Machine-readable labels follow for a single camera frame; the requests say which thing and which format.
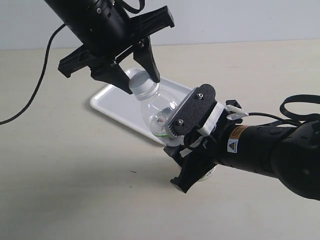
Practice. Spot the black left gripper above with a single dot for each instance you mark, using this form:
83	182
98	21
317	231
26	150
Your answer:
108	35

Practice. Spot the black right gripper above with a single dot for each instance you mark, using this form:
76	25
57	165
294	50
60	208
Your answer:
198	155

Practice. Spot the white bottle cap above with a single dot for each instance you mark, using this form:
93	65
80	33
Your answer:
141	82

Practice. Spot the clear plastic drink bottle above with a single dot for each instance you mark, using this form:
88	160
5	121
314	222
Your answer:
157	106

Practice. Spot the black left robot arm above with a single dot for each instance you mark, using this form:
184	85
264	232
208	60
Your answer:
110	30

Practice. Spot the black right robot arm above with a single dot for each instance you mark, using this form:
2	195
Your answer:
287	149

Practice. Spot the white plastic tray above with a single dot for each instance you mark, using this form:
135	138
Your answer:
126	109

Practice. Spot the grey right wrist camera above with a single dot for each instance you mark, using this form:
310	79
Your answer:
198	111

